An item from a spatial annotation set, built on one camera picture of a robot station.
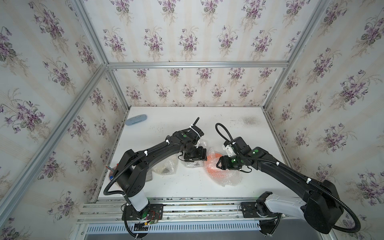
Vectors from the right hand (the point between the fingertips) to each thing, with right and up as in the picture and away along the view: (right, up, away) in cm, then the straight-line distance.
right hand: (223, 166), depth 80 cm
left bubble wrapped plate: (-30, -1, +4) cm, 31 cm away
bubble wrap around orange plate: (+6, -7, -2) cm, 9 cm away
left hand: (-11, +3, +2) cm, 11 cm away
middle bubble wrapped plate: (-14, -1, +6) cm, 15 cm away
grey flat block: (-42, -7, +4) cm, 43 cm away
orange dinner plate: (-6, 0, +7) cm, 9 cm away
